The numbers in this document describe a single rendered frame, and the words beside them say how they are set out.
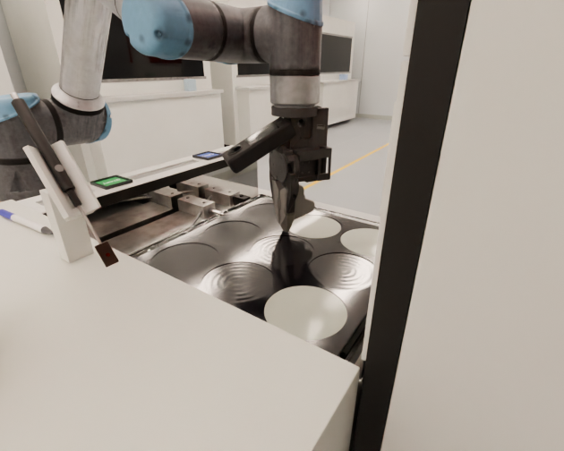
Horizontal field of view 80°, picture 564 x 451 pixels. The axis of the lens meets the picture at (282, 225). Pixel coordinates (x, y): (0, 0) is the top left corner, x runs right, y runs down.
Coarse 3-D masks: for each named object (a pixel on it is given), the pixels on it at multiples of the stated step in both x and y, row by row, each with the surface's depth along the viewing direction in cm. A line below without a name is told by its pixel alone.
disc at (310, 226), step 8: (304, 216) 67; (312, 216) 67; (320, 216) 67; (296, 224) 63; (304, 224) 63; (312, 224) 63; (320, 224) 63; (328, 224) 63; (336, 224) 63; (296, 232) 60; (304, 232) 60; (312, 232) 60; (320, 232) 60; (328, 232) 60; (336, 232) 60
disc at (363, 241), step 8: (352, 232) 60; (360, 232) 60; (368, 232) 60; (376, 232) 60; (344, 240) 58; (352, 240) 58; (360, 240) 58; (368, 240) 58; (376, 240) 58; (352, 248) 55; (360, 248) 55; (368, 248) 55
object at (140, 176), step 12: (144, 168) 76; (156, 168) 76; (168, 168) 77; (180, 168) 76; (192, 168) 76; (132, 180) 68; (144, 180) 68; (96, 192) 61; (108, 192) 61; (24, 204) 56; (36, 204) 56
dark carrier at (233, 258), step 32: (224, 224) 64; (256, 224) 63; (352, 224) 63; (160, 256) 53; (192, 256) 53; (224, 256) 53; (256, 256) 53; (288, 256) 53; (320, 256) 53; (352, 256) 53; (224, 288) 45; (256, 288) 45; (352, 288) 45; (352, 320) 39
